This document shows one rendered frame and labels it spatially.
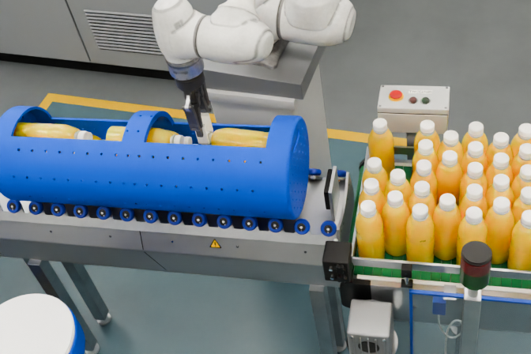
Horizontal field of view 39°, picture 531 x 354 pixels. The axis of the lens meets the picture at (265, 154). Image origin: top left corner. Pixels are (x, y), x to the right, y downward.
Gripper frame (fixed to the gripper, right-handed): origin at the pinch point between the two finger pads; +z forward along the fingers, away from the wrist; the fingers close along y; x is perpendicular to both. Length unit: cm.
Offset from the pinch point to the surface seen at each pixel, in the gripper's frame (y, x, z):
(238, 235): 12.3, 7.4, 30.1
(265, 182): 13.0, 19.0, 5.7
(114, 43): -156, -113, 95
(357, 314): 30, 43, 36
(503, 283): 19, 80, 32
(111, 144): 7.4, -24.7, 0.4
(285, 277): 9, 17, 55
